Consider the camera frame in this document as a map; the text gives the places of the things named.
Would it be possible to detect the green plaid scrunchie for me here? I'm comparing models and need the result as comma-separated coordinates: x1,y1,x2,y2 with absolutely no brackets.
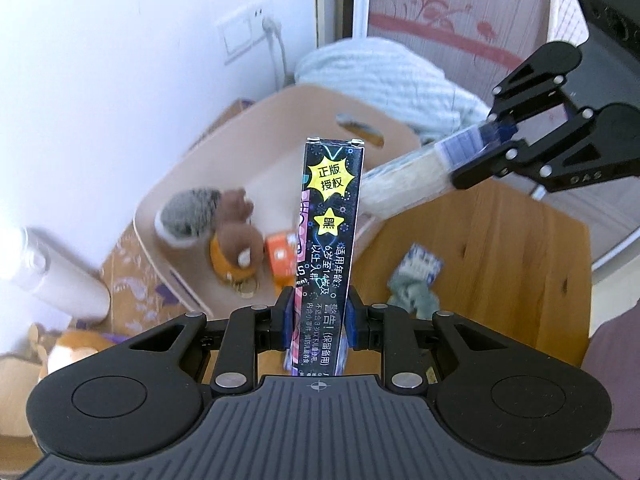
387,273,439,320

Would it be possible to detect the brown bear keychain plush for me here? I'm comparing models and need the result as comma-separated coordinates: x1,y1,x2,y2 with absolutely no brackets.
209,188,265,297

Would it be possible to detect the white paper roll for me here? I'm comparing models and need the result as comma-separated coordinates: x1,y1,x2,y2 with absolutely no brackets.
9,228,111,323

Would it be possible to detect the white wall socket plate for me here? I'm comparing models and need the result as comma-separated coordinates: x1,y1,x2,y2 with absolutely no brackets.
216,0,272,65

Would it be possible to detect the long black star box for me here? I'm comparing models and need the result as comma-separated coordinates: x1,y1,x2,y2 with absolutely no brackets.
288,138,364,376

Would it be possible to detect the clear plastic packet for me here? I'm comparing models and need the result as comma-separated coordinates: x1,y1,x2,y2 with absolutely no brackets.
359,122,518,220

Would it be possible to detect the orange small box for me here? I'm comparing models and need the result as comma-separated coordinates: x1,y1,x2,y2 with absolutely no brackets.
265,231,297,288

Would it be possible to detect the grey hedgehog plush toy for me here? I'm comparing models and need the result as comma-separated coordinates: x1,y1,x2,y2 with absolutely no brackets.
154,188,221,249

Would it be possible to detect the orange bear plush toy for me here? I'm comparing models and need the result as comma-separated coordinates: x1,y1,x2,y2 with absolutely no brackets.
28,323,114,379

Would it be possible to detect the beige plastic storage basket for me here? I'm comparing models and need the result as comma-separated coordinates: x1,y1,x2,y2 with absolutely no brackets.
134,84,420,318

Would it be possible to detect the floral patterned cloth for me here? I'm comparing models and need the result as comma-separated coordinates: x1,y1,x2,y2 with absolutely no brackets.
96,224,188,336

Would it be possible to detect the blue white patterned box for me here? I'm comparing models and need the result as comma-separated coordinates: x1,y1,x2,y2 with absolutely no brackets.
397,244,444,286

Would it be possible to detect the white plug and cable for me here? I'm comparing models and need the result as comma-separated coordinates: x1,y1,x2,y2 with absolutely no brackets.
261,16,296,89

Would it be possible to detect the light green striped blanket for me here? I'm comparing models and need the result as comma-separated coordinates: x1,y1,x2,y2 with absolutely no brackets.
294,37,489,144

